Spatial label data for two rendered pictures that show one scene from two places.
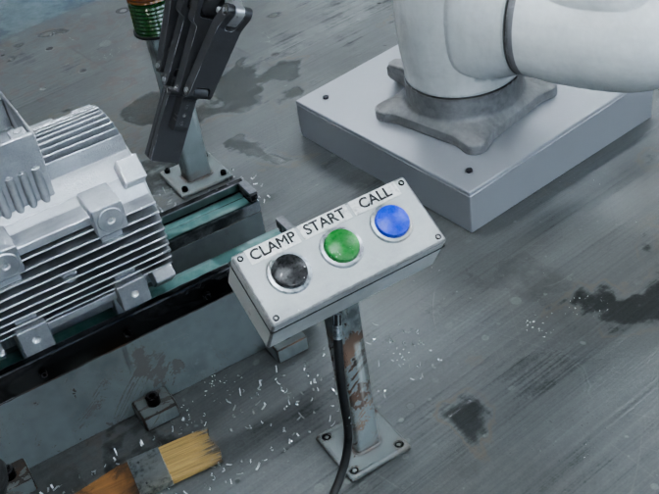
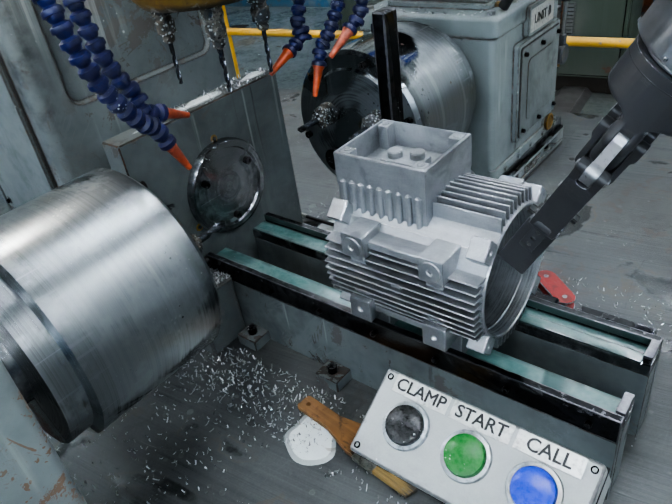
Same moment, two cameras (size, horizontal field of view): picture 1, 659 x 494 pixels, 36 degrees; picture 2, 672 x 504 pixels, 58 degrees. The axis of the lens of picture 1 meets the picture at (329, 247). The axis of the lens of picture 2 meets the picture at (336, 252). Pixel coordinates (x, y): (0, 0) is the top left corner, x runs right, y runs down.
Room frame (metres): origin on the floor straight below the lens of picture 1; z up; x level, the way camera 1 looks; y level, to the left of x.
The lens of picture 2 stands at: (0.50, -0.24, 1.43)
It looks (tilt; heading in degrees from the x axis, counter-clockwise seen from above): 34 degrees down; 69
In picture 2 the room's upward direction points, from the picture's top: 9 degrees counter-clockwise
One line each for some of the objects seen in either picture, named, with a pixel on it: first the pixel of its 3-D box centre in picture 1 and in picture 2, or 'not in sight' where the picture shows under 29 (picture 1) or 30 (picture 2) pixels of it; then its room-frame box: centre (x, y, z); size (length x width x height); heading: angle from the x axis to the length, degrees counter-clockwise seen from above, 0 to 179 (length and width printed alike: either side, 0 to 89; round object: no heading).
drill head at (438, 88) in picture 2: not in sight; (397, 100); (1.01, 0.67, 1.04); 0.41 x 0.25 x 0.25; 26
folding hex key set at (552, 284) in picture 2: not in sight; (554, 290); (1.07, 0.33, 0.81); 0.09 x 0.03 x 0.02; 76
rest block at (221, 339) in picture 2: not in sight; (210, 308); (0.58, 0.54, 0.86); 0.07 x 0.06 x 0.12; 26
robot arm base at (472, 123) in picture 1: (452, 82); not in sight; (1.19, -0.20, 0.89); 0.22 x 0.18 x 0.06; 40
